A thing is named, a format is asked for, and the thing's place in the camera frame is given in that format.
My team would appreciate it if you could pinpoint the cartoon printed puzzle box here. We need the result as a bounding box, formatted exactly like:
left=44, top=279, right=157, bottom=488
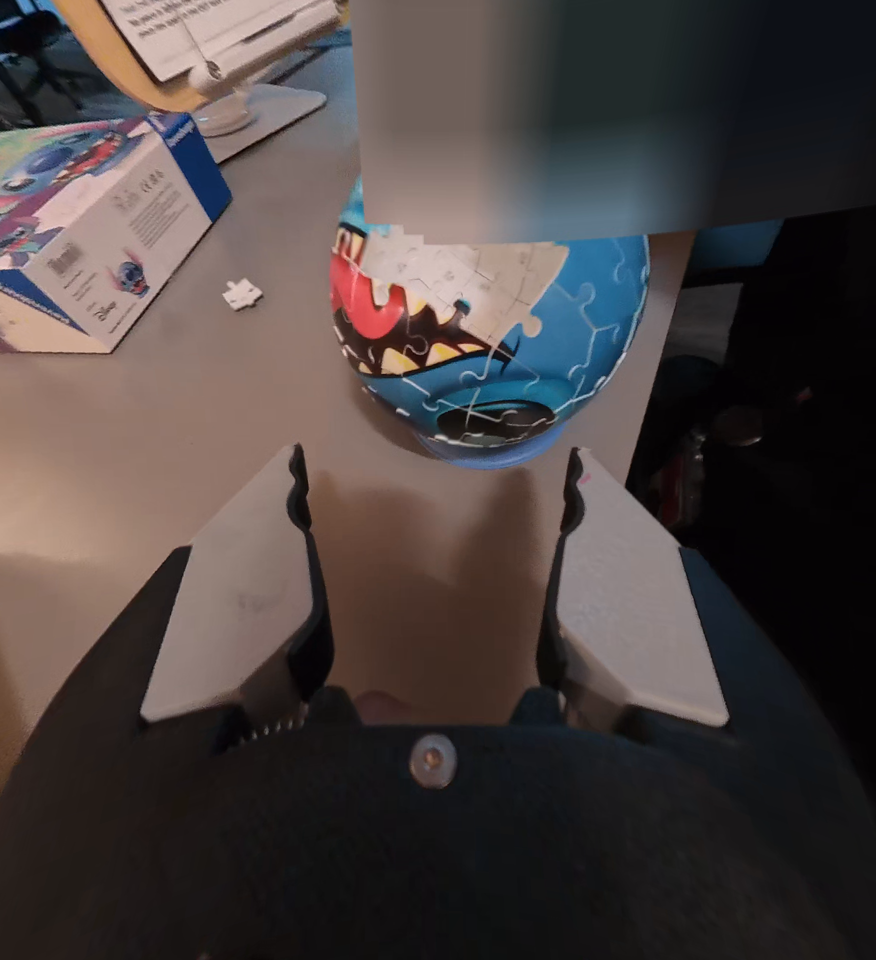
left=0, top=112, right=234, bottom=355

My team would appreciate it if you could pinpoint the blue puzzle ball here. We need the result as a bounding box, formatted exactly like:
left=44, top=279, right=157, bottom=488
left=329, top=176, right=651, bottom=453

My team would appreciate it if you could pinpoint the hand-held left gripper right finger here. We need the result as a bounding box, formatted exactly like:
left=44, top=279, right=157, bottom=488
left=535, top=447, right=732, bottom=729

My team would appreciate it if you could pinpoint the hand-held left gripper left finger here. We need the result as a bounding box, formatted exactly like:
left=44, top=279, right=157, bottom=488
left=140, top=444, right=336, bottom=725

